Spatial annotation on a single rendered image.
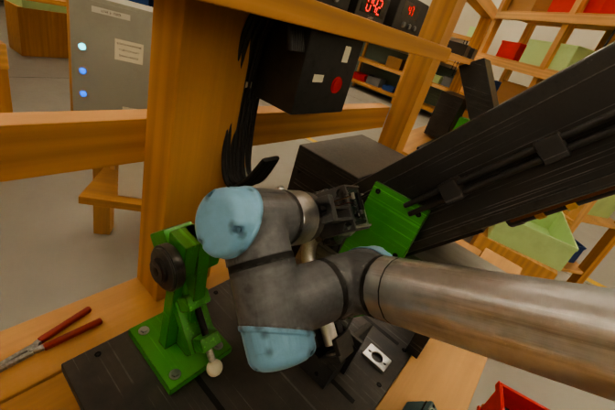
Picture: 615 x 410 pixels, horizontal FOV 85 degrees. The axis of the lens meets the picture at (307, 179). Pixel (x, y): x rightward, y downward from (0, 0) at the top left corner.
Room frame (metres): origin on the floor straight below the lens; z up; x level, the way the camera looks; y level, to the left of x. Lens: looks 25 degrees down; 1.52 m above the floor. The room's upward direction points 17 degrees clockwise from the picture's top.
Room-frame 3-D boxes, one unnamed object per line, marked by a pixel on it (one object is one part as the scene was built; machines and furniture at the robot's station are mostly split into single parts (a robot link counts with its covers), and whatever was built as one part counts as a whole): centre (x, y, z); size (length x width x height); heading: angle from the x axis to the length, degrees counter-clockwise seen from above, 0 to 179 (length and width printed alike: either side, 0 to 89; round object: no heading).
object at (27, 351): (0.38, 0.36, 0.89); 0.16 x 0.05 x 0.01; 155
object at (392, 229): (0.58, -0.18, 1.17); 0.13 x 0.12 x 0.20; 147
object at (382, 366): (0.53, -0.26, 0.90); 0.06 x 0.04 x 0.01; 56
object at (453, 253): (0.69, -0.30, 1.11); 0.39 x 0.16 x 0.03; 57
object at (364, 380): (0.68, -0.17, 0.89); 1.10 x 0.42 x 0.02; 147
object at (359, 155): (0.84, -0.11, 1.07); 0.30 x 0.18 x 0.34; 147
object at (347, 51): (0.70, 0.06, 1.42); 0.17 x 0.12 x 0.15; 147
